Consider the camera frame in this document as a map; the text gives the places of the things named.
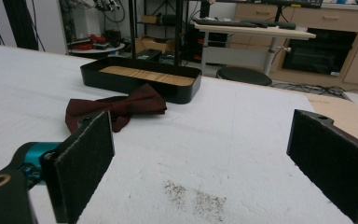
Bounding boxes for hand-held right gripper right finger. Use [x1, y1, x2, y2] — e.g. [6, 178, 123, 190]
[286, 108, 358, 224]

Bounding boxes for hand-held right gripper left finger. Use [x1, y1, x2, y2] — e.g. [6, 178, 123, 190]
[40, 110, 116, 224]

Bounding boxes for dark red bow tie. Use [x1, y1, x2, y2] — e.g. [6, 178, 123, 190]
[64, 83, 168, 134]

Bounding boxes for brown cardboard sheet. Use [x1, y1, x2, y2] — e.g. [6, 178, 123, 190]
[304, 92, 358, 142]

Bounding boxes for black tray with wooden bottom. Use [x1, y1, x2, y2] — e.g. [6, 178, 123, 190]
[79, 55, 203, 105]

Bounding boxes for round white side table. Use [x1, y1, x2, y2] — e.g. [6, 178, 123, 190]
[68, 42, 127, 60]

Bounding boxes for round black stool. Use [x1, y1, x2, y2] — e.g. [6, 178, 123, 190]
[215, 66, 273, 87]

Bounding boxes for brown cardboard box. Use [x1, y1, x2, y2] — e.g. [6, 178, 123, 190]
[135, 36, 177, 54]

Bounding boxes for light wooden cabinet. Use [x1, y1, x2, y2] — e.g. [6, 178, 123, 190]
[229, 2, 358, 91]

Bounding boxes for white desk in background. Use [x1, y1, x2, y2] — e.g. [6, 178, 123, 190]
[194, 22, 317, 77]

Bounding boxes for black keyboard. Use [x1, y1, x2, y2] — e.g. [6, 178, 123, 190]
[241, 20, 297, 31]
[192, 17, 258, 29]

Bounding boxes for black curtain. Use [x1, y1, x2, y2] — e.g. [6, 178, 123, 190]
[1, 0, 40, 51]

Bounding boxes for black metal stand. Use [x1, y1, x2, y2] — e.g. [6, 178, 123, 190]
[128, 0, 185, 67]

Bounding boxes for black floor cables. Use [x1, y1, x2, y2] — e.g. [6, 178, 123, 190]
[271, 81, 352, 101]

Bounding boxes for red cable coil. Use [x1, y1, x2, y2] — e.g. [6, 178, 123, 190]
[74, 41, 95, 51]

